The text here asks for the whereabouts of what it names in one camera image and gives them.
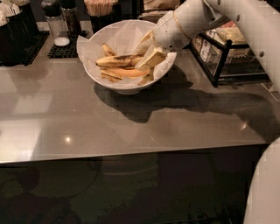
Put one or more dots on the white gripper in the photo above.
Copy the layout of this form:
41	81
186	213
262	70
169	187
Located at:
168	31

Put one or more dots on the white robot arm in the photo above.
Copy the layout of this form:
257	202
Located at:
259	22

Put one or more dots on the white paper liner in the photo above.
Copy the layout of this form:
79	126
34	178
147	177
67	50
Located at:
125	38

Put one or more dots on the napkin holder with napkins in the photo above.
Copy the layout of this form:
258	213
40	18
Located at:
153	10

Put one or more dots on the cup of wooden stirrers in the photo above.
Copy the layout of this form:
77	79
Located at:
102	12

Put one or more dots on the assorted sachets in rack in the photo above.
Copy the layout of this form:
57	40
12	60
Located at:
211	53

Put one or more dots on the small black rubber mat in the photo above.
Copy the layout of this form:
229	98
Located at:
68	51

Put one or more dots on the glass pepper shaker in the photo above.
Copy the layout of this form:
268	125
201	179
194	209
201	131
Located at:
70	13

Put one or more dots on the glass sugar shaker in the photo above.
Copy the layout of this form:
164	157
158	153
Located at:
56	23

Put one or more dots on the large black rubber mat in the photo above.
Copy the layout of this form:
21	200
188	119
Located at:
31	51

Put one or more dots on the black container back left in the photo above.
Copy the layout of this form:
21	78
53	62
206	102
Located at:
26	25

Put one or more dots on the black container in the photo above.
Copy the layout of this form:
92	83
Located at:
26	25
12	40

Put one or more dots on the black container front left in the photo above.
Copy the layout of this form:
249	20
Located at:
12	40

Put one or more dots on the black wire condiment rack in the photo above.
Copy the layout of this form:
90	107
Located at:
242	70

